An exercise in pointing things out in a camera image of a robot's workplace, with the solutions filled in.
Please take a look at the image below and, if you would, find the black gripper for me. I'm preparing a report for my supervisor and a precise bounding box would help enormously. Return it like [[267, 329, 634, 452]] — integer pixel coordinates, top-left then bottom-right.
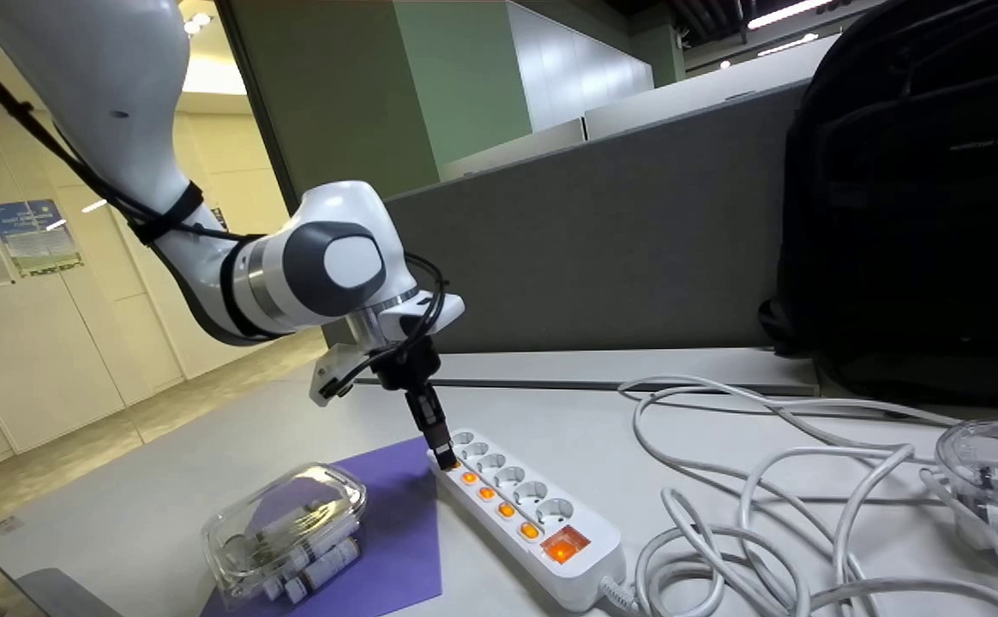
[[369, 331, 462, 474]]

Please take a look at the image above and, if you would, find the white six-socket power strip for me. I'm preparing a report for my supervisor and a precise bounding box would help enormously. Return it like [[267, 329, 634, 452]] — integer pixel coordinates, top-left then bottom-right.
[[434, 425, 633, 617]]

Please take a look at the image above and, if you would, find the purple paper sheet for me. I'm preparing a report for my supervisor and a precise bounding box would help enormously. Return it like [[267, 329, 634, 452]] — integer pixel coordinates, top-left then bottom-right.
[[201, 436, 446, 617]]

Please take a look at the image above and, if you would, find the clear plastic container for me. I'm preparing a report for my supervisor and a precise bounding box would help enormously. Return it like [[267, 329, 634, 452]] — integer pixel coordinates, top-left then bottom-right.
[[201, 459, 370, 604]]

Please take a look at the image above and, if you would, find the grey partition panel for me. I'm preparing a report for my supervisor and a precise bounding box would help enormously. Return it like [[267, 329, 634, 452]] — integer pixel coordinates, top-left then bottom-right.
[[381, 83, 820, 358]]

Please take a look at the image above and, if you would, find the green pillar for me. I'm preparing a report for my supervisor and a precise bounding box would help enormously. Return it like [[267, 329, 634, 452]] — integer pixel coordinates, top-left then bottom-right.
[[213, 0, 537, 218]]

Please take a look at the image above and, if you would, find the black backpack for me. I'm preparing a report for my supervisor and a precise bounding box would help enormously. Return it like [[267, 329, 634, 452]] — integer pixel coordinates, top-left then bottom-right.
[[755, 0, 998, 411]]

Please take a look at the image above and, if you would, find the fluorescent ceiling lamp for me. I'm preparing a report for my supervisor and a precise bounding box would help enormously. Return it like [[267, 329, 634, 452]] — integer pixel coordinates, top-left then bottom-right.
[[744, 0, 840, 35]]

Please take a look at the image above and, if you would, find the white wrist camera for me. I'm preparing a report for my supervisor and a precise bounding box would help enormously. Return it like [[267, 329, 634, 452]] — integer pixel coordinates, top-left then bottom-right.
[[307, 345, 369, 411]]

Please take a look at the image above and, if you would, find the white power strip cable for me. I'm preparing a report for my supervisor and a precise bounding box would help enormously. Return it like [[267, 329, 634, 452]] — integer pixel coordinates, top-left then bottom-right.
[[598, 490, 774, 617]]

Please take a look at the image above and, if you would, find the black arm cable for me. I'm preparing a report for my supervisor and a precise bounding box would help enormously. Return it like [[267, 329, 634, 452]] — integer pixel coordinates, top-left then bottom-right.
[[0, 26, 452, 386]]

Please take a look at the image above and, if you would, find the long white tangled cable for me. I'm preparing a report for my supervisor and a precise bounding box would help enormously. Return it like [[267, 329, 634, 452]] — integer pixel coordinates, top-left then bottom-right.
[[614, 372, 998, 617]]

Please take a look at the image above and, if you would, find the blue and white wall poster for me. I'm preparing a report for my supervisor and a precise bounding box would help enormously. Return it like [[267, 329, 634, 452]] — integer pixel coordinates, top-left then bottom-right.
[[0, 194, 86, 276]]

